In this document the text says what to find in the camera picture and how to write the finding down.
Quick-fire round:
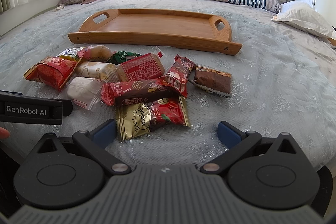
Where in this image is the gold red candy bag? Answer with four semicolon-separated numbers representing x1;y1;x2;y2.
116;96;190;141

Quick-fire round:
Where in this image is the white mochi cake pack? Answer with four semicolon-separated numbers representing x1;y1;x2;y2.
65;77;105;110

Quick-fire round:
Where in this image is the red crinkled snack bag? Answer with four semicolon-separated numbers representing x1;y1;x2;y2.
23;57;79;91

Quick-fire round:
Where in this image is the brown wafer pack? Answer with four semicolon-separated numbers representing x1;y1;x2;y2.
189;65;232;98

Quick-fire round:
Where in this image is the yellow white cracker pack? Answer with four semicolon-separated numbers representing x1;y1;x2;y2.
57;47;85;61

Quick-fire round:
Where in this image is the green pea snack bag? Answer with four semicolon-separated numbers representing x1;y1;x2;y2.
106;51;141;65

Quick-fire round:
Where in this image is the red Biscoff biscuit pack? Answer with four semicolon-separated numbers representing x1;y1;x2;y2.
116;51;165;82

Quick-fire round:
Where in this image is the long red chocolate bar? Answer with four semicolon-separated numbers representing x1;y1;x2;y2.
101;76;188;106

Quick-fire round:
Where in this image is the pink bread pack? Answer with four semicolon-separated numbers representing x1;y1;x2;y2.
77;45;114;62

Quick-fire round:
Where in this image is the person's left hand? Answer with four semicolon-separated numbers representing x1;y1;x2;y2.
0;127;10;139

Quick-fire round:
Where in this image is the brown white pastry pack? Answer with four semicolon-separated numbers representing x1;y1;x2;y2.
75;61;116;82

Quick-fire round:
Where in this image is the wooden serving tray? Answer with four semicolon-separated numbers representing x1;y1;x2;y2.
68;9;242;56

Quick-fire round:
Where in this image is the white pillow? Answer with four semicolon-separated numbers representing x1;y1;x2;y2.
272;0;335;43

